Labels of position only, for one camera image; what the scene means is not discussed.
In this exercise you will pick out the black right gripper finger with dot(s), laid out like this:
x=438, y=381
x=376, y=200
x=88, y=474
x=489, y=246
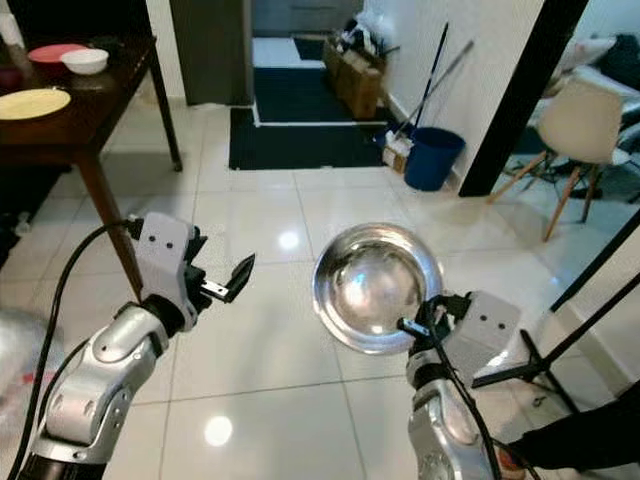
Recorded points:
x=416, y=327

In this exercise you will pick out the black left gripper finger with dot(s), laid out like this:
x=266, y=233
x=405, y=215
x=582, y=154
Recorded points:
x=242, y=276

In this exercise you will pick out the shiny steel bowl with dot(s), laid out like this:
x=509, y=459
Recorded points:
x=370, y=290

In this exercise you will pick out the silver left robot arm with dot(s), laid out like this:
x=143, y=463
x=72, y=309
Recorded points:
x=100, y=380

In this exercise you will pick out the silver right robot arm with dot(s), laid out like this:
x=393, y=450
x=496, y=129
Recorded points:
x=445, y=430

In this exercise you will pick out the black tripod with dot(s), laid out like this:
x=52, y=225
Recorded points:
x=500, y=375

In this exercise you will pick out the black floor mat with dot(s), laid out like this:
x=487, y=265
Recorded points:
x=300, y=145

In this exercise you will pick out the clear plastic bag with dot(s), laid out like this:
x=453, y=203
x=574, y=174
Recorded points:
x=15, y=360

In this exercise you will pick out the blue bucket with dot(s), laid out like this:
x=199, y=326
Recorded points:
x=433, y=160

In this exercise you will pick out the small white box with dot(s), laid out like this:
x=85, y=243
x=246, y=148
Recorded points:
x=397, y=155

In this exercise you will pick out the person's black trouser leg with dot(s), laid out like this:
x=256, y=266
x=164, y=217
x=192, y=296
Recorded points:
x=590, y=440

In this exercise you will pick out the dark brown wooden table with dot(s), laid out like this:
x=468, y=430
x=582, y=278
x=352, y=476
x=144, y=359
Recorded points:
x=80, y=135

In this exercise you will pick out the brown cardboard box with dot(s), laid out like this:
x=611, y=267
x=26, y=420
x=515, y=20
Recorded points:
x=358, y=85

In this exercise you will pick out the dark grey door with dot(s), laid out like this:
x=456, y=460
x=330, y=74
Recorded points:
x=210, y=50

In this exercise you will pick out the yellow plate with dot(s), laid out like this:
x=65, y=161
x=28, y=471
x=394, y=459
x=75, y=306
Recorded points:
x=35, y=103

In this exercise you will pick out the white chair with wooden legs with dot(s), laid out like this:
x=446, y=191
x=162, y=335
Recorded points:
x=575, y=125

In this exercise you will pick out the white bowl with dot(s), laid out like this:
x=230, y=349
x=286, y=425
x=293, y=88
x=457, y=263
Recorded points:
x=85, y=62

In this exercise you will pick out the black broom stick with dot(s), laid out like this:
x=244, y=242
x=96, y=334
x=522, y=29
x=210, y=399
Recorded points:
x=437, y=68

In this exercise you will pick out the grey mop stick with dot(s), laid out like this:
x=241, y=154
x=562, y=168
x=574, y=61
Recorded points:
x=450, y=68

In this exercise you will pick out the pink plate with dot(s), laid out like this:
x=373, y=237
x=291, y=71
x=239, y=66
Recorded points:
x=50, y=52

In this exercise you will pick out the purple cup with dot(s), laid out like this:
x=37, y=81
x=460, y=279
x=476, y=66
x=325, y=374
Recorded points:
x=10, y=79

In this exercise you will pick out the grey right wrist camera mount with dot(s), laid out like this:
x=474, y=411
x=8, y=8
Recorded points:
x=485, y=335

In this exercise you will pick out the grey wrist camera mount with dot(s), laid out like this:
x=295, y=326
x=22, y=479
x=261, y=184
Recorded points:
x=168, y=255
x=485, y=335

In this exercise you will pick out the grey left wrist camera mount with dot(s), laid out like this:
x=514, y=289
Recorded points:
x=168, y=255

